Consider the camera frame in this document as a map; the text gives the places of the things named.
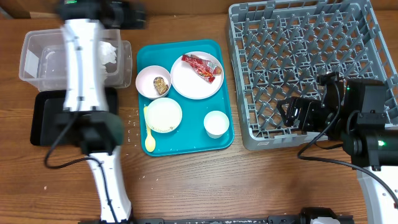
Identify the red snack wrapper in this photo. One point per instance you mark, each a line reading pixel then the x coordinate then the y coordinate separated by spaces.
pixel 193 63

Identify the white cup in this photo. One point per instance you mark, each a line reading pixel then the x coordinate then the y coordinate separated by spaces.
pixel 216 123

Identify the brown food chunk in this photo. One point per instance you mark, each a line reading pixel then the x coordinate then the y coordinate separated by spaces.
pixel 160 85

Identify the large white plate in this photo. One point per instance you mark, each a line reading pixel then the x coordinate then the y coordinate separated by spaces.
pixel 189 84

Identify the white bowl with rice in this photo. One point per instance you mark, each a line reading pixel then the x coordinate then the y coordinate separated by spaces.
pixel 163 115

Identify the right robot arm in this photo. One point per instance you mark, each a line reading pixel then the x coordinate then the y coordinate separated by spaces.
pixel 352 112

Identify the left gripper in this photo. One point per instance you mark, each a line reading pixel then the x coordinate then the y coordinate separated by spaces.
pixel 134 23

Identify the clear plastic waste bin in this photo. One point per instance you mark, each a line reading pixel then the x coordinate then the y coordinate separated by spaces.
pixel 43 61

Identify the teal serving tray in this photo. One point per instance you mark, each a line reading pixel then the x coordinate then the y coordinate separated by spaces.
pixel 190 136

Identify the black plastic tray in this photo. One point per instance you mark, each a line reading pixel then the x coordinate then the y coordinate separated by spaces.
pixel 48 104

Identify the yellow plastic spoon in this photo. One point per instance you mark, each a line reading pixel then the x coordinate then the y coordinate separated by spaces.
pixel 150 141

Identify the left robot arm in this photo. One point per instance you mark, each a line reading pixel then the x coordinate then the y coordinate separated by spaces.
pixel 86 120

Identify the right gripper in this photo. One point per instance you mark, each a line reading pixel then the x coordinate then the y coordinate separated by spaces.
pixel 307 111

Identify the white napkin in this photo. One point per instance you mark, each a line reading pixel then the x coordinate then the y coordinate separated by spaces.
pixel 107 54

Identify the pink bowl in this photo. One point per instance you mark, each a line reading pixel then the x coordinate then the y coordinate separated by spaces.
pixel 145 81

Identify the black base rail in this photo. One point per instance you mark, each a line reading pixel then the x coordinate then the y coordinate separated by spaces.
pixel 307 215

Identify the grey dishwasher rack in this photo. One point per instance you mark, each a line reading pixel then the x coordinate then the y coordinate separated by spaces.
pixel 278 48

